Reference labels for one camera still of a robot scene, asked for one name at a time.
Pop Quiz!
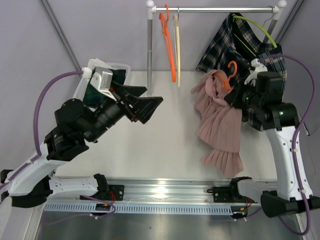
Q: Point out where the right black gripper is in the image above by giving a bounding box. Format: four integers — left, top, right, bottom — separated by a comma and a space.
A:
224, 77, 265, 111

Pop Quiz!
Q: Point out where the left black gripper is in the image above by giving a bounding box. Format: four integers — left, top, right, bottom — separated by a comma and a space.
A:
85, 81, 164, 143

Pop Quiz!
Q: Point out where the orange hanger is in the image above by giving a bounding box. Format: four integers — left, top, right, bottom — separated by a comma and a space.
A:
158, 4, 176, 83
215, 60, 238, 92

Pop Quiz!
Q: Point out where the pink garment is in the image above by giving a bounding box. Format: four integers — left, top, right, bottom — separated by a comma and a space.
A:
191, 69, 244, 178

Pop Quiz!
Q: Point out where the navy plaid skirt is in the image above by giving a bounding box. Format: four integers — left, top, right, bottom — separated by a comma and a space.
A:
196, 12, 288, 132

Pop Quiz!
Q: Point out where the green hanger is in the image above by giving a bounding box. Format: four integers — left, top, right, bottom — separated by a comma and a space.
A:
231, 13, 279, 59

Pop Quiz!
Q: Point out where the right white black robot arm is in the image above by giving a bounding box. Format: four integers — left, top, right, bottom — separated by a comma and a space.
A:
224, 70, 320, 218

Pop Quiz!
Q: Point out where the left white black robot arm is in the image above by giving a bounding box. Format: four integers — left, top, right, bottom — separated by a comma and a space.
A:
0, 83, 163, 208

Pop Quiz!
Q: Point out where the cream hanger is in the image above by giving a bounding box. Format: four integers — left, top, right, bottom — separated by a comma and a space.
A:
172, 11, 181, 87

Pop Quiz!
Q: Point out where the dark green garment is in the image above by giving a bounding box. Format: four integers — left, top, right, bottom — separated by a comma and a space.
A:
82, 69, 127, 109

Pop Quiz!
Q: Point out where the white plastic basket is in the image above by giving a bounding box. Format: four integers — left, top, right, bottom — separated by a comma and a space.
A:
73, 62, 131, 101

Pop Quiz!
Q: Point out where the white cloth in basket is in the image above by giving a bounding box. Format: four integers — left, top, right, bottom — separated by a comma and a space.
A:
87, 58, 112, 69

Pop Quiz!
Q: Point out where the silver clothes rack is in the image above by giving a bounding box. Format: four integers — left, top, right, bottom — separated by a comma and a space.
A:
146, 0, 287, 96

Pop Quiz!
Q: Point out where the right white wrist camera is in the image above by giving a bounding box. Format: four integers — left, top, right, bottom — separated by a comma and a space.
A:
244, 58, 268, 87

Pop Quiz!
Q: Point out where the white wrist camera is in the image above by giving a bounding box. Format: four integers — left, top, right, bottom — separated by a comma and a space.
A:
82, 67, 116, 101
244, 58, 268, 87

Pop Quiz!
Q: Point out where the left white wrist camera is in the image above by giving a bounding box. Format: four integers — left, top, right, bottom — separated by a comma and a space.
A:
82, 67, 116, 101

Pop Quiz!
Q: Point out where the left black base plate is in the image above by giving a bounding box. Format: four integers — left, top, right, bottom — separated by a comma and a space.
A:
80, 184, 125, 201

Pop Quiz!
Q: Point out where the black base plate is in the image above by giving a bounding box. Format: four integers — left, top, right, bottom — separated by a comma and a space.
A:
80, 184, 125, 201
206, 186, 258, 204

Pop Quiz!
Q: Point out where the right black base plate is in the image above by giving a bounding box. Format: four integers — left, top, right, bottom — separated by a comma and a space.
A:
206, 186, 258, 204

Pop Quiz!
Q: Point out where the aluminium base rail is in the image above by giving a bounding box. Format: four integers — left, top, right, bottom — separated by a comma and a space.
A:
47, 177, 280, 206

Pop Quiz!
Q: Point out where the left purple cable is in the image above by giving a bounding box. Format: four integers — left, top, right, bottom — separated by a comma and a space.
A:
0, 70, 117, 226

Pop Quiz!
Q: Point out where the purple cable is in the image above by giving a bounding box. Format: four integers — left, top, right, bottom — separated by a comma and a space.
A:
0, 70, 117, 226
226, 55, 320, 236

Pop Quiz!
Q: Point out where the white slotted cable duct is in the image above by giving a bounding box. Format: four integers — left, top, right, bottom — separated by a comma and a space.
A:
44, 202, 233, 216

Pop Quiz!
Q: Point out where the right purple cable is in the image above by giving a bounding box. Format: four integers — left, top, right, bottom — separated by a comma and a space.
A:
226, 55, 320, 236

